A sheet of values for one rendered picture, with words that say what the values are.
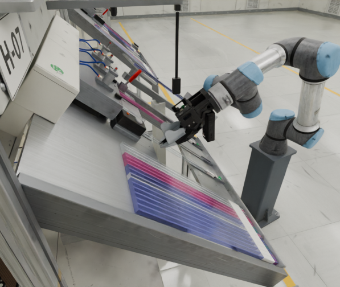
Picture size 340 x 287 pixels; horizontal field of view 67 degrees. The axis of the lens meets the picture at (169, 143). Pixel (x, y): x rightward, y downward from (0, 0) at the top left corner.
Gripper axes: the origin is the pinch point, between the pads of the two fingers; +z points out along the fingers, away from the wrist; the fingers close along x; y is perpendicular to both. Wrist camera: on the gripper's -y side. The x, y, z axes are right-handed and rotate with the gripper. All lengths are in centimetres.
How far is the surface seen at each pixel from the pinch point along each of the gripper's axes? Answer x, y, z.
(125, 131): 7.4, 16.4, 3.8
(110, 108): 5.9, 23.1, 2.5
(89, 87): 5.8, 30.1, 2.6
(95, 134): 14.6, 24.3, 6.7
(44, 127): 21.6, 34.7, 9.2
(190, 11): -770, -230, -197
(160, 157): -53, -47, 17
